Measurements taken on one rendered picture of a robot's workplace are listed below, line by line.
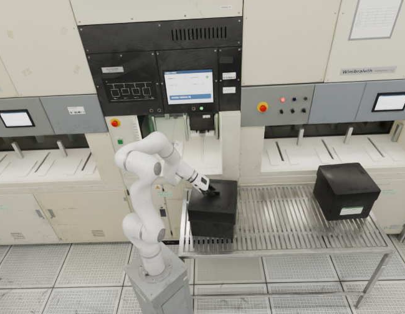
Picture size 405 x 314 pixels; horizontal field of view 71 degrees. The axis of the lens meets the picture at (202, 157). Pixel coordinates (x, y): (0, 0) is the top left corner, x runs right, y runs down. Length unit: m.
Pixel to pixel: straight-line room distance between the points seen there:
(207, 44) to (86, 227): 1.90
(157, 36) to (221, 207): 1.03
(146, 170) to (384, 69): 1.48
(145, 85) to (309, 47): 0.97
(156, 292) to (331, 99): 1.54
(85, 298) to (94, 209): 0.72
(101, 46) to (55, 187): 1.23
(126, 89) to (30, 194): 1.29
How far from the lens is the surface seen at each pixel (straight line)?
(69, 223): 2.84
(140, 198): 1.36
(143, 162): 1.24
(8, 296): 3.11
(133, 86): 1.83
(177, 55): 1.72
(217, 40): 1.69
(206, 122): 2.50
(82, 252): 3.06
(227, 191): 1.82
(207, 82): 1.77
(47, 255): 3.19
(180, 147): 2.40
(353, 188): 2.01
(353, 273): 2.88
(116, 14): 1.72
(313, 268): 2.79
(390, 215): 2.96
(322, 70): 1.88
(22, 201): 2.80
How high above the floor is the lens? 2.30
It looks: 38 degrees down
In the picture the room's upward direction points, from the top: 4 degrees counter-clockwise
